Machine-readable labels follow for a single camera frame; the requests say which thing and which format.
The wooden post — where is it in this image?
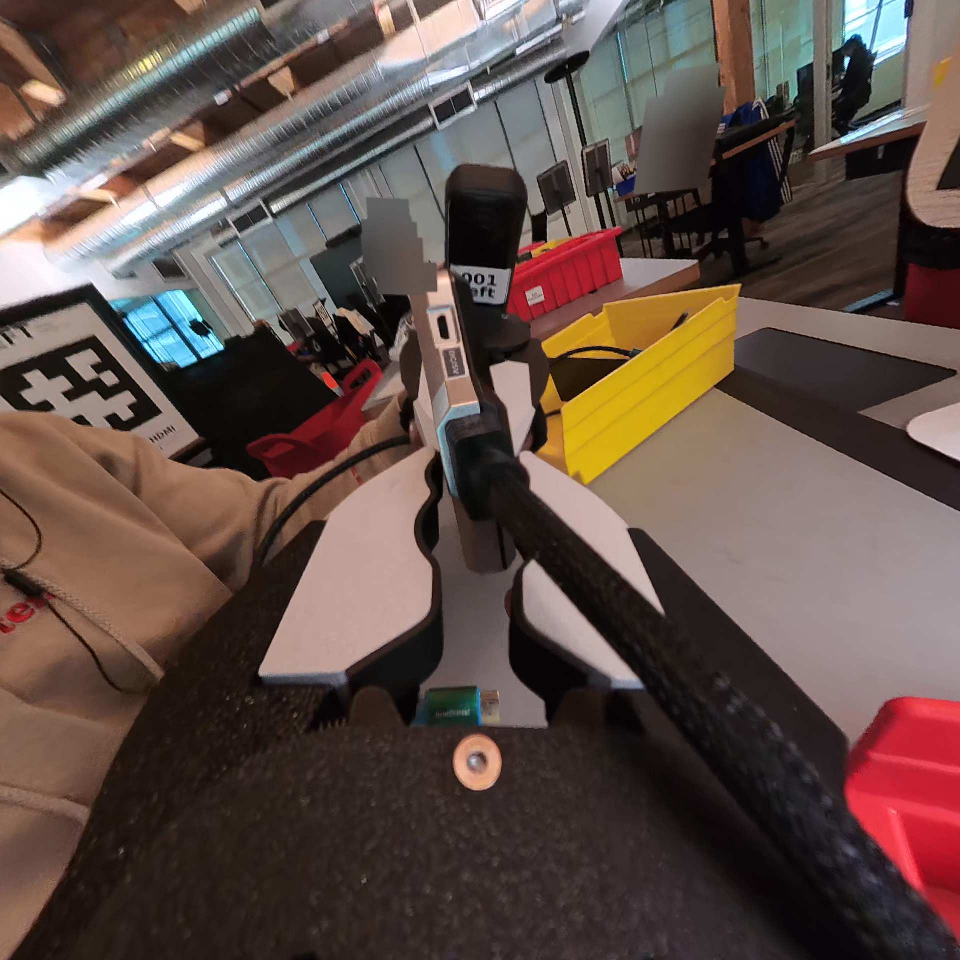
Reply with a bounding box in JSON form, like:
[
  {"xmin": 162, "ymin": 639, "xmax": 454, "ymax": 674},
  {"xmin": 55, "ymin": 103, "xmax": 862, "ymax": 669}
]
[{"xmin": 709, "ymin": 0, "xmax": 759, "ymax": 115}]

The black bin divider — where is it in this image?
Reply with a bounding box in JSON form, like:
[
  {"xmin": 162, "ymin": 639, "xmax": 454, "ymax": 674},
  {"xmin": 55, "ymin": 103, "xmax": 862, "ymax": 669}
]
[{"xmin": 549, "ymin": 354, "xmax": 640, "ymax": 415}]

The red box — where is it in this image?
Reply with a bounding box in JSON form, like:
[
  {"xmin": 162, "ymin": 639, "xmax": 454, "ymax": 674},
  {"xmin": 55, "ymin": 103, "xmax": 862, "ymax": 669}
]
[{"xmin": 902, "ymin": 261, "xmax": 960, "ymax": 325}]

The grey side table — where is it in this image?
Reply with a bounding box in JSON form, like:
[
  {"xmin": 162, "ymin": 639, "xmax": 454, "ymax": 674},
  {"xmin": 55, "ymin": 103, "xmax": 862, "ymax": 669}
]
[{"xmin": 360, "ymin": 257, "xmax": 702, "ymax": 344}]

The person's torso in beige hoodie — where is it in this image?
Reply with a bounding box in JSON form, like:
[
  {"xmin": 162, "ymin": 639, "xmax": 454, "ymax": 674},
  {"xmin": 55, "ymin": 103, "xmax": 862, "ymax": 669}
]
[{"xmin": 0, "ymin": 409, "xmax": 235, "ymax": 924}]

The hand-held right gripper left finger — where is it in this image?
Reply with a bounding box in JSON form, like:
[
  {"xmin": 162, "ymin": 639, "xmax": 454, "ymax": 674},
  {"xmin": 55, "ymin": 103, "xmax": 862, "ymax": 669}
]
[{"xmin": 258, "ymin": 448, "xmax": 444, "ymax": 687}]

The wooden top desk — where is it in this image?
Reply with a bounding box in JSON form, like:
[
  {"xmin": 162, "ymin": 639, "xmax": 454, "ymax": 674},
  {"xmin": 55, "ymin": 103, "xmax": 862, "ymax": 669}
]
[
  {"xmin": 807, "ymin": 111, "xmax": 933, "ymax": 183},
  {"xmin": 613, "ymin": 114, "xmax": 798, "ymax": 280}
]

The large red storage bin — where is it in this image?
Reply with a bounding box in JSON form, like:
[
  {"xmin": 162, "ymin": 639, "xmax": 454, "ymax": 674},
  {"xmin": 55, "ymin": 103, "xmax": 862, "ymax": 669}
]
[{"xmin": 504, "ymin": 225, "xmax": 627, "ymax": 321}]

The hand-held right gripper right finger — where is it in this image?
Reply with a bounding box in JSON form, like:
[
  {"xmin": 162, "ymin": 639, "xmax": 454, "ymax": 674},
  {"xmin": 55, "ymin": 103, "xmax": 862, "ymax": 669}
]
[{"xmin": 508, "ymin": 450, "xmax": 666, "ymax": 691}]

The person's left forearm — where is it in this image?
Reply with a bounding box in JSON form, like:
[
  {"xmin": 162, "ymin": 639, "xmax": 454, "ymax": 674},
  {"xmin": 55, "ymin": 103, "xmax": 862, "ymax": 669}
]
[{"xmin": 159, "ymin": 392, "xmax": 423, "ymax": 595}]

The blue jacket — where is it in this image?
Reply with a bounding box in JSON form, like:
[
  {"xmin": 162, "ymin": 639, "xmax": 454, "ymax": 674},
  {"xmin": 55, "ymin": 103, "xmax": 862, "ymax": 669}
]
[{"xmin": 722, "ymin": 96, "xmax": 794, "ymax": 228}]

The framed black white marker sign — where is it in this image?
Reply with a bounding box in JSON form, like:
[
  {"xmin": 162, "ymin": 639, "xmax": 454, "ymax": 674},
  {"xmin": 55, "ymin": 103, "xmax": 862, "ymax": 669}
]
[{"xmin": 0, "ymin": 282, "xmax": 205, "ymax": 464}]

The black braided hdmi cable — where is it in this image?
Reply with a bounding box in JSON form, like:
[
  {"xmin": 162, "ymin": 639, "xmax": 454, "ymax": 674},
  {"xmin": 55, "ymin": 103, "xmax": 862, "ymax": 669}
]
[{"xmin": 407, "ymin": 264, "xmax": 960, "ymax": 960}]

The silver ventilation duct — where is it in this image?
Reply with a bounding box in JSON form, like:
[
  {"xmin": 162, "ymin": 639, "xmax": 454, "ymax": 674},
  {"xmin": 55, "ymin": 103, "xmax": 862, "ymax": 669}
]
[
  {"xmin": 39, "ymin": 43, "xmax": 528, "ymax": 273},
  {"xmin": 0, "ymin": 0, "xmax": 423, "ymax": 175}
]

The black office chair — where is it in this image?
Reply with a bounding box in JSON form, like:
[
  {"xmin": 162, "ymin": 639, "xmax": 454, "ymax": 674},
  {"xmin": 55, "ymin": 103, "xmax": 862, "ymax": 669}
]
[{"xmin": 159, "ymin": 328, "xmax": 340, "ymax": 483}]

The black earphone cable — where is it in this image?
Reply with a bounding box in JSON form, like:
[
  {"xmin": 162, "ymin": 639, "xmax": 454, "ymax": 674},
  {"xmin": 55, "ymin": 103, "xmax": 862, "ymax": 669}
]
[{"xmin": 0, "ymin": 486, "xmax": 126, "ymax": 693}]

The black floor lamp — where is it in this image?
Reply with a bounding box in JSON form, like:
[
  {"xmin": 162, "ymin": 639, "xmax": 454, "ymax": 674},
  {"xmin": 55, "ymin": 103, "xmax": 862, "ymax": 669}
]
[{"xmin": 542, "ymin": 51, "xmax": 595, "ymax": 235}]

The tablet on floor stand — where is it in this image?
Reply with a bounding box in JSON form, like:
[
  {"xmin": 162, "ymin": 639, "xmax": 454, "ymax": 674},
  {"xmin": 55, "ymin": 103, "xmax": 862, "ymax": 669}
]
[
  {"xmin": 579, "ymin": 137, "xmax": 614, "ymax": 199},
  {"xmin": 534, "ymin": 158, "xmax": 580, "ymax": 216}
]

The red bag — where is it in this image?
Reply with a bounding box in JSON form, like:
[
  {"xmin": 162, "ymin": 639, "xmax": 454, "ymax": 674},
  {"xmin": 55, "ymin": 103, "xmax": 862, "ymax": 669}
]
[{"xmin": 244, "ymin": 357, "xmax": 385, "ymax": 483}]

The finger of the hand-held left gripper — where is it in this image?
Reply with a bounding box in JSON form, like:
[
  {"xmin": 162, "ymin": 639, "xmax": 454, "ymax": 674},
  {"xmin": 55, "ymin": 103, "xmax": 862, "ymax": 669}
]
[
  {"xmin": 491, "ymin": 361, "xmax": 539, "ymax": 456},
  {"xmin": 412, "ymin": 373, "xmax": 438, "ymax": 449}
]

